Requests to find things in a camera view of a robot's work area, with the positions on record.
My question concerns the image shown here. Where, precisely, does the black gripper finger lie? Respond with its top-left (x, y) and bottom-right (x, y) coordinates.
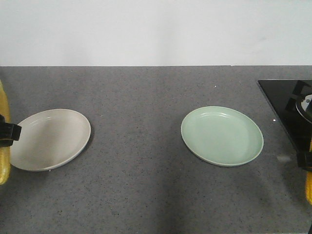
top-left (297, 151), bottom-right (312, 171)
top-left (0, 115), bottom-right (22, 146)

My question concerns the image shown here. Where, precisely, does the corn cob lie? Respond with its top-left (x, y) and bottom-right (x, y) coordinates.
top-left (305, 138), bottom-right (312, 205)
top-left (0, 82), bottom-right (11, 185)

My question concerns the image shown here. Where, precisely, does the black gas stove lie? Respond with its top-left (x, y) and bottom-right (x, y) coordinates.
top-left (258, 79), bottom-right (312, 152)

